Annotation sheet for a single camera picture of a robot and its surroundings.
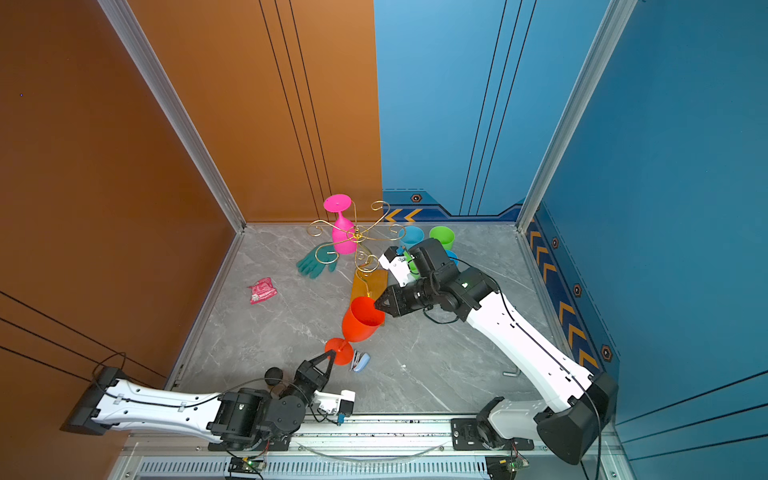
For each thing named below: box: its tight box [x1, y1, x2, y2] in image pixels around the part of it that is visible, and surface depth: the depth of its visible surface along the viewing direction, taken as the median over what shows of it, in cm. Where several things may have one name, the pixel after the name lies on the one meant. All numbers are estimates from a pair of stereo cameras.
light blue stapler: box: [349, 349, 371, 373], surface depth 85 cm
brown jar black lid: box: [264, 367, 283, 386], surface depth 76 cm
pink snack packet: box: [248, 277, 278, 305], surface depth 101 cm
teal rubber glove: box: [296, 242, 339, 279], surface depth 110 cm
